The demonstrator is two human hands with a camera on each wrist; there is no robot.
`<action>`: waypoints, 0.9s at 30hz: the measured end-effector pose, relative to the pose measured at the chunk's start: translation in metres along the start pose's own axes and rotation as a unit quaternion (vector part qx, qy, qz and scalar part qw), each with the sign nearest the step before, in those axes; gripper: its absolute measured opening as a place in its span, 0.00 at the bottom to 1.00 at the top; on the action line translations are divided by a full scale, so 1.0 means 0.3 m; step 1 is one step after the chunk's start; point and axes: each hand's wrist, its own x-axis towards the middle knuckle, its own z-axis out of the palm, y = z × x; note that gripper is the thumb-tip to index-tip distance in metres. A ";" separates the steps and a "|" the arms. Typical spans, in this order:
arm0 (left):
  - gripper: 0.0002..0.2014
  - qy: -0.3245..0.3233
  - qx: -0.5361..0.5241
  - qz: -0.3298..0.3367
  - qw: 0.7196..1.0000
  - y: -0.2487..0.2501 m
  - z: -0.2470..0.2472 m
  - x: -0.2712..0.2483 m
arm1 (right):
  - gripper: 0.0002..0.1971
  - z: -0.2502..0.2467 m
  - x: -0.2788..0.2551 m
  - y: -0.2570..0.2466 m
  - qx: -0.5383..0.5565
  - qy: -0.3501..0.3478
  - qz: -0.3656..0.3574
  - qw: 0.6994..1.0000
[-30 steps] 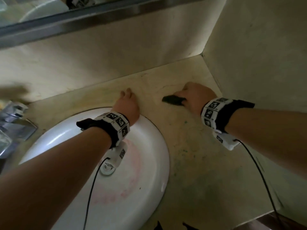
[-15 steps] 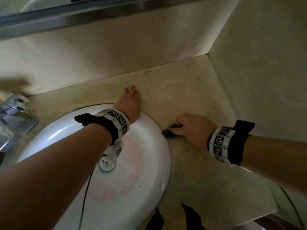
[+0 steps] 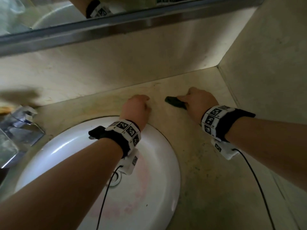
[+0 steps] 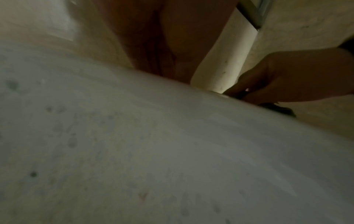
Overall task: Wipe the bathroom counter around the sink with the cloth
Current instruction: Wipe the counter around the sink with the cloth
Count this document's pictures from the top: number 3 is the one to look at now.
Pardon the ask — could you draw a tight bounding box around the person's left forearm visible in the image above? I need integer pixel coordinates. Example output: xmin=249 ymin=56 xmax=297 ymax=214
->
xmin=0 ymin=137 xmax=124 ymax=230

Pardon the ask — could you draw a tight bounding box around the white round sink basin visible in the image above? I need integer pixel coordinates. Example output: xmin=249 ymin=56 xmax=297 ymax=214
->
xmin=15 ymin=116 xmax=181 ymax=230

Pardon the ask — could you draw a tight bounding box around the person's right hand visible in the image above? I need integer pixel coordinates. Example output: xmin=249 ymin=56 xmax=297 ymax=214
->
xmin=177 ymin=87 xmax=219 ymax=125

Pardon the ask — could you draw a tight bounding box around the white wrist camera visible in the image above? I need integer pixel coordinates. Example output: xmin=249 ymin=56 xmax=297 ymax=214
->
xmin=211 ymin=138 xmax=240 ymax=160
xmin=119 ymin=148 xmax=140 ymax=176

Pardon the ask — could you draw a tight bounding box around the black left camera cable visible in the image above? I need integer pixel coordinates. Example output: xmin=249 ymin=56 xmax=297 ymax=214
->
xmin=96 ymin=165 xmax=124 ymax=230

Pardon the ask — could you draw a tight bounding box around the black right wristband with markers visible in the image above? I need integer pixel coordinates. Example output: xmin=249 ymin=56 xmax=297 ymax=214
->
xmin=201 ymin=104 xmax=256 ymax=142

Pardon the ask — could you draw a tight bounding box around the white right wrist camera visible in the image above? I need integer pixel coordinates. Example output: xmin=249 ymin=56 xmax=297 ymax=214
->
xmin=211 ymin=138 xmax=240 ymax=160

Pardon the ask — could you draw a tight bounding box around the black right camera cable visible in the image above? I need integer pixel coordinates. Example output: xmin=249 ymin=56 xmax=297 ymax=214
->
xmin=234 ymin=148 xmax=276 ymax=230

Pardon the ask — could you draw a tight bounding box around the black wristband with markers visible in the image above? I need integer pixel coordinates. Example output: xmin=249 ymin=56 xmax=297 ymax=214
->
xmin=88 ymin=119 xmax=141 ymax=158
xmin=201 ymin=104 xmax=256 ymax=142

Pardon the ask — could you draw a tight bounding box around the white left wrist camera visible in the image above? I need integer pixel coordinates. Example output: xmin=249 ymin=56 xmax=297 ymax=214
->
xmin=119 ymin=148 xmax=140 ymax=176

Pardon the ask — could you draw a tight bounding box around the person's left hand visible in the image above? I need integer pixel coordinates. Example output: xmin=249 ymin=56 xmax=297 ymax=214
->
xmin=119 ymin=94 xmax=152 ymax=132

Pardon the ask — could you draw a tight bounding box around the black camera cable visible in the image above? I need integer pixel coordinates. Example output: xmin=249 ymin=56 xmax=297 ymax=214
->
xmin=96 ymin=165 xmax=124 ymax=230
xmin=234 ymin=148 xmax=276 ymax=230

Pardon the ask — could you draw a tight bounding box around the black left wristband with markers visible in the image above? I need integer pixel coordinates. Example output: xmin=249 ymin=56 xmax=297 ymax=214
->
xmin=88 ymin=119 xmax=141 ymax=158

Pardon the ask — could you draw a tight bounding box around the person's right forearm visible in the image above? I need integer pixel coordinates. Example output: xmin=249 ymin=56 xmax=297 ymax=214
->
xmin=225 ymin=117 xmax=307 ymax=192

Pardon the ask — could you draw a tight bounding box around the green scouring pad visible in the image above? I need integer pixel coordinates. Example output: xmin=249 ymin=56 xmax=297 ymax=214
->
xmin=165 ymin=96 xmax=187 ymax=109

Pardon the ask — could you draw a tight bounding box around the chrome faucet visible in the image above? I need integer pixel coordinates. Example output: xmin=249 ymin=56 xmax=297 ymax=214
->
xmin=0 ymin=105 xmax=45 ymax=168

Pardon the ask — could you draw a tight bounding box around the metal framed wall mirror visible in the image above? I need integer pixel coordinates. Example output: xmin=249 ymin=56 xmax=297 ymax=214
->
xmin=0 ymin=0 xmax=265 ymax=57

